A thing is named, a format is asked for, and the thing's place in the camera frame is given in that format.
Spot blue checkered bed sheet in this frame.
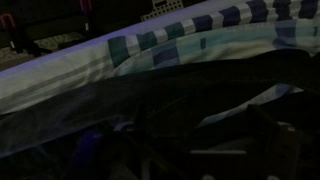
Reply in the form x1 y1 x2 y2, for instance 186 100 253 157
107 0 320 129

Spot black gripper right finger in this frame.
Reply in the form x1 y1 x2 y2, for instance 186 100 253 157
189 103 320 180

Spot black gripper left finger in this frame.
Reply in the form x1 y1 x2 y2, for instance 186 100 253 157
62 125 160 180

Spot dark blue denim pants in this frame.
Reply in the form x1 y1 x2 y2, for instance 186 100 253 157
0 49 319 158

